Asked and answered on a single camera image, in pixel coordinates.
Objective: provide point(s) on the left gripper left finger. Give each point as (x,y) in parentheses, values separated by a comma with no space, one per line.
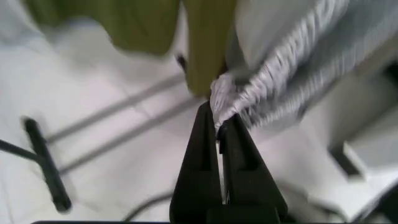
(196,186)

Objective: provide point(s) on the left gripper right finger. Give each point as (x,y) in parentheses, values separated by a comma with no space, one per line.
(252,186)

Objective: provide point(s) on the pale grey shorts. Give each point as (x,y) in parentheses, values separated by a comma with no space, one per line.
(280,62)

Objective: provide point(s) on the green long-sleeved shirt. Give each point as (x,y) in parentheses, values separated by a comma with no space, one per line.
(140,25)

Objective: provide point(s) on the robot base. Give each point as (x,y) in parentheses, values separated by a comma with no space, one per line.
(373,193)

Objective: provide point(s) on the black clothes rack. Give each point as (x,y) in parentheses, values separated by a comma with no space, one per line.
(46,161)

